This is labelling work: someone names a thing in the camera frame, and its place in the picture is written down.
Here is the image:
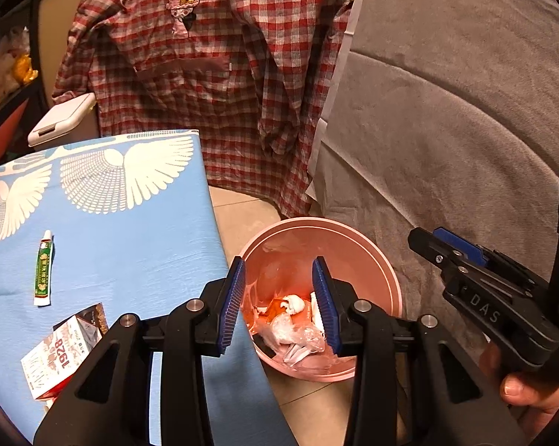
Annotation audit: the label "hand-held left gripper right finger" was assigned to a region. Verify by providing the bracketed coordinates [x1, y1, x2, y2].
[312, 255, 526, 446]

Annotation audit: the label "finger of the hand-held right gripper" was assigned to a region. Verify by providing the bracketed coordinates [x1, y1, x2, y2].
[408, 227, 468, 284]
[432, 227, 496, 265]

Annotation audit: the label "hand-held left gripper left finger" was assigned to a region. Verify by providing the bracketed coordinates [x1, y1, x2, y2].
[33, 255, 247, 446]

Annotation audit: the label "white paper packets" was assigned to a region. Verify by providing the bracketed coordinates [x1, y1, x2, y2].
[308, 290, 330, 337]

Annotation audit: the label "white tissue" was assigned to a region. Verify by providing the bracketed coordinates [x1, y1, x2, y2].
[256, 294, 318, 322]

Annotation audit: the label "orange wrapper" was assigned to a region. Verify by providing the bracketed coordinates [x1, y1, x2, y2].
[266, 298, 290, 322]

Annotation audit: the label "clear plastic bag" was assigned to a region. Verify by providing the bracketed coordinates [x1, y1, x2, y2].
[253, 313, 341, 369]

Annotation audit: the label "pink plastic basin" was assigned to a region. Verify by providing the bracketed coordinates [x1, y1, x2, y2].
[238, 217, 404, 384]

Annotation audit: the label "person's right hand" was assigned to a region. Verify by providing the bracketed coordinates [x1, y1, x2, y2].
[478, 341, 559, 446]

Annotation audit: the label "blue winged print tablecloth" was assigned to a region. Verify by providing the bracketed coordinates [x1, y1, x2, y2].
[0, 129, 299, 446]

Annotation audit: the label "grey fabric cover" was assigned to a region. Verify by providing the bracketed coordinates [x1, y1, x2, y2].
[306, 0, 559, 372]

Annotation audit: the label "red white carton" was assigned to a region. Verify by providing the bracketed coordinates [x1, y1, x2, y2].
[20, 303, 109, 403]

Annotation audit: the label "green white ointment tube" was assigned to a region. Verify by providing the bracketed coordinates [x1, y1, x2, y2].
[33, 231, 55, 308]

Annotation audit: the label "red plaid shirt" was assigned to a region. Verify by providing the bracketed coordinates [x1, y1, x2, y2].
[51, 0, 360, 220]

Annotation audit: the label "yellow plastic bag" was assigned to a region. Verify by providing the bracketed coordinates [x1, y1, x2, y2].
[12, 53, 39, 84]

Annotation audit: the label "pile of clear plastic bags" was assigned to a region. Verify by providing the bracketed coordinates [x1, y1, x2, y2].
[0, 25, 29, 112]

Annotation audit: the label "black metal shelf rack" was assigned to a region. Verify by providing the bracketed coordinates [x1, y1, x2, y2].
[0, 0, 51, 161]

